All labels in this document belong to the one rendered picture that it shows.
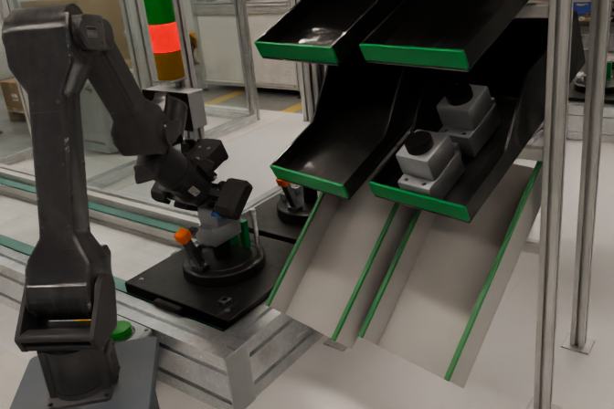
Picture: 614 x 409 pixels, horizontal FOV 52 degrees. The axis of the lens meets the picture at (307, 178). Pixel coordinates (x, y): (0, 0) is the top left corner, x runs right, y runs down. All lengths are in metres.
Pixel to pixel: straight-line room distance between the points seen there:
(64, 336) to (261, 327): 0.35
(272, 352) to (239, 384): 0.08
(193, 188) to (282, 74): 5.37
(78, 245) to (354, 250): 0.38
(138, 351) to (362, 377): 0.37
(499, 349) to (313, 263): 0.33
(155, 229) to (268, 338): 0.48
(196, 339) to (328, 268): 0.22
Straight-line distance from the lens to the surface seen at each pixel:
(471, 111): 0.73
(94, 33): 0.70
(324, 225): 0.92
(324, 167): 0.81
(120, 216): 1.46
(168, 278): 1.10
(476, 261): 0.81
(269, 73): 6.43
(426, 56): 0.65
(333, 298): 0.87
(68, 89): 0.68
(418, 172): 0.70
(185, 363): 0.98
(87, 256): 0.67
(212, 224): 1.05
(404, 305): 0.83
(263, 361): 0.97
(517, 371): 1.02
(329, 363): 1.03
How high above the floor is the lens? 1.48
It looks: 21 degrees down
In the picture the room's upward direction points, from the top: 6 degrees counter-clockwise
